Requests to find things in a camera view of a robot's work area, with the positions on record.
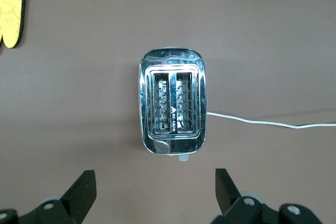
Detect brown table cover sheet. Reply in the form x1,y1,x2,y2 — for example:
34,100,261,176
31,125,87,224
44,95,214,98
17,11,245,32
0,0,336,224

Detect white toaster power cord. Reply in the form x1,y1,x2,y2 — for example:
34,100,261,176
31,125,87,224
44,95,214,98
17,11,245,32
206,111,336,130

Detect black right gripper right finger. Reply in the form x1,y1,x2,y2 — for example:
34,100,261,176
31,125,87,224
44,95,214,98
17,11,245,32
209,168,324,224

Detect chrome and cream toaster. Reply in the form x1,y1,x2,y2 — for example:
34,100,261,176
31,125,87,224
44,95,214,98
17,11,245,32
138,47,208,162

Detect yellow quilted oven mitt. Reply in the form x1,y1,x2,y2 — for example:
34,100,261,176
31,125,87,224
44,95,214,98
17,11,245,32
0,0,27,49

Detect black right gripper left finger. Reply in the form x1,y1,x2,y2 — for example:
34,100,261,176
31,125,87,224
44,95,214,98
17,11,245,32
0,169,97,224

